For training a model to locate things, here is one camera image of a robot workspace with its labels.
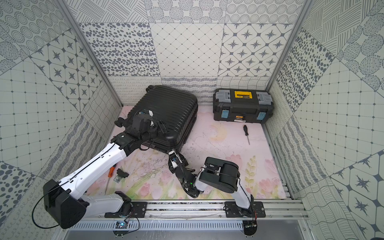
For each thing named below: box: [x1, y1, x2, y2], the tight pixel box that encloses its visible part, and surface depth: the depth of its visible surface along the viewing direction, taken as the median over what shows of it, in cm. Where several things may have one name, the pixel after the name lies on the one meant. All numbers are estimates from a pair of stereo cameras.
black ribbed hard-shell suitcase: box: [114, 85, 199, 154], surface depth 92 cm
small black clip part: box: [113, 168, 130, 184], surface depth 85 cm
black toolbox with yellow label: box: [213, 88, 275, 124], surface depth 103 cm
